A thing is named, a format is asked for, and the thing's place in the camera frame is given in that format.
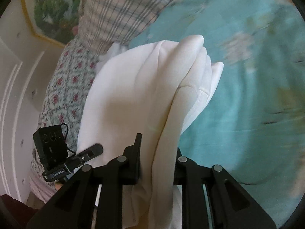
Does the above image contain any dark red garment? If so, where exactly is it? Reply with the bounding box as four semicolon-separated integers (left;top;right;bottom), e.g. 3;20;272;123
0;194;40;229

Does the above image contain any plaid quilt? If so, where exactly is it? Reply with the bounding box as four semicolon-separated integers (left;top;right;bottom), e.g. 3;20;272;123
77;0;203;53

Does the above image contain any teal flowered bedsheet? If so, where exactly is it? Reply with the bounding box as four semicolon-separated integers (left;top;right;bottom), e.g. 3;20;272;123
129;0;305;228

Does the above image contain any white zip hoodie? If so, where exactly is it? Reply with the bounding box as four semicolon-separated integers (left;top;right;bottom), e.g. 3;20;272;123
77;35;225;229

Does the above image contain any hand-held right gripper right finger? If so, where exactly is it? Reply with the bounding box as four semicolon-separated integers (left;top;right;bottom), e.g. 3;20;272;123
173;147;277;229

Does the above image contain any framed landscape wall picture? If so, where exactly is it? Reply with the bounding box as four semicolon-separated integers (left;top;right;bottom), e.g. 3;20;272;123
20;0;90;47

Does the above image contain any white folded cloth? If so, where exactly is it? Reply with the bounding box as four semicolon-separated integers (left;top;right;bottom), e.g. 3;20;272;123
96;42;129;64

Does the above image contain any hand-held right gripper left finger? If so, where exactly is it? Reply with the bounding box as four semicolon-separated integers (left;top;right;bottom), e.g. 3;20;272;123
26;133;143;229

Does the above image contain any pink striped bed skirt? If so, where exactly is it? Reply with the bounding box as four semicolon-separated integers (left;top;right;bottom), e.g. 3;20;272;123
29;174;60;205

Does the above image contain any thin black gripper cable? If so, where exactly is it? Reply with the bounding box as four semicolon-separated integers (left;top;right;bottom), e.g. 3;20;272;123
61;123;77;154

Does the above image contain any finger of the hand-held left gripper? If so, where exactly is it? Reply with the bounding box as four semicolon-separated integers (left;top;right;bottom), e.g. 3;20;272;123
68;144;104;166

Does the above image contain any red flowered white sheet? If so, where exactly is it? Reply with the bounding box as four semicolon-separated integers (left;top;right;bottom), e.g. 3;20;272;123
31;37;112;182

